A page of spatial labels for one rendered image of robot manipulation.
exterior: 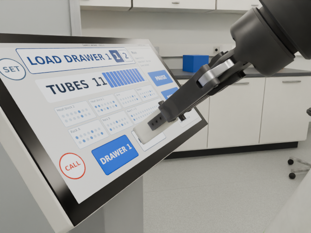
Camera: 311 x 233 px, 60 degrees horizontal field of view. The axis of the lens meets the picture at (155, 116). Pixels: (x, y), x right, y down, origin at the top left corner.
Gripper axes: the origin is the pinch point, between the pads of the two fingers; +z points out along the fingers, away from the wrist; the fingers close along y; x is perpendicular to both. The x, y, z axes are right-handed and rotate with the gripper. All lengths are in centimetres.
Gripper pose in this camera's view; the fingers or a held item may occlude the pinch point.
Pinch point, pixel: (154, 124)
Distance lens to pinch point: 40.4
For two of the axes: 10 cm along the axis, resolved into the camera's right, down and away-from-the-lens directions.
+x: 5.6, 8.2, -1.1
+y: -4.9, 2.2, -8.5
